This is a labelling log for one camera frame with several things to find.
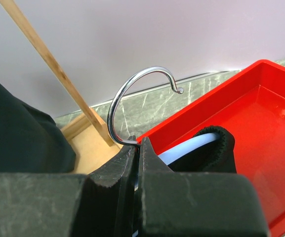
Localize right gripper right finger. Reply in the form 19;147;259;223
137;137;177;237

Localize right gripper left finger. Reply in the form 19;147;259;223
71;146;136;237

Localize light blue hanger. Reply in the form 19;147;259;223
107;66;218;193

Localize black shorts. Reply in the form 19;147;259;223
168;126;237;173

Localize dark green shorts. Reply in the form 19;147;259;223
0;84;76;173

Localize wooden clothes rack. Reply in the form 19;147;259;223
0;0;122;174

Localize red plastic tray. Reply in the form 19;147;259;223
145;60;285;237

